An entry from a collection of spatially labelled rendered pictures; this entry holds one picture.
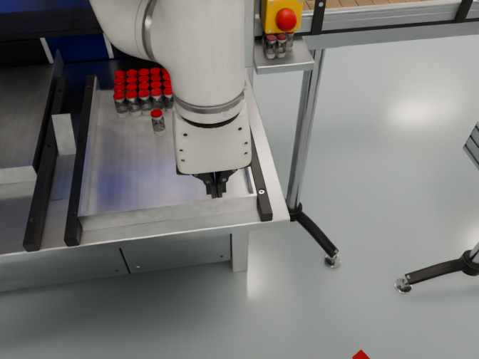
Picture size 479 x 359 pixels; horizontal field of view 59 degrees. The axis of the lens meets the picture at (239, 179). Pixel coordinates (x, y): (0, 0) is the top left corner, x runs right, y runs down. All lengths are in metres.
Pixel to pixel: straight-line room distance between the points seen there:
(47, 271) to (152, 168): 0.87
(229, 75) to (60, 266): 1.15
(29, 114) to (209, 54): 0.54
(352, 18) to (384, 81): 1.48
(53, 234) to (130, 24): 0.35
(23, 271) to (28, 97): 0.74
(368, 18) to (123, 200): 0.71
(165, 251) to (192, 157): 0.90
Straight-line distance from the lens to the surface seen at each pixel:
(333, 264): 1.64
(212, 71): 0.44
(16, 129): 0.88
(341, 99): 2.34
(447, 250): 1.83
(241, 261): 1.54
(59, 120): 0.78
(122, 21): 0.47
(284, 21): 0.85
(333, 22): 1.06
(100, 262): 1.47
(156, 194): 0.68
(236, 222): 0.64
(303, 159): 1.38
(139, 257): 1.45
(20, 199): 0.75
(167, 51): 0.45
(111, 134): 0.80
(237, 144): 0.54
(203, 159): 0.55
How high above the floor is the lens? 1.40
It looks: 49 degrees down
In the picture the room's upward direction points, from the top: straight up
